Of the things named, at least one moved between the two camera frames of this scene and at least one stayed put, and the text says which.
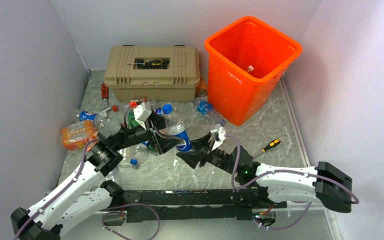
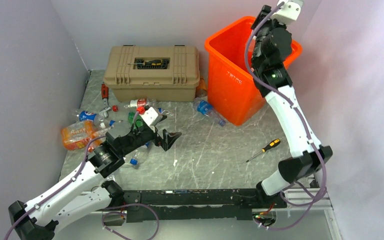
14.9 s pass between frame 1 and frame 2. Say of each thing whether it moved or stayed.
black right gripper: moved
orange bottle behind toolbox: stayed
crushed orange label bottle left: stayed
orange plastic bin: stayed
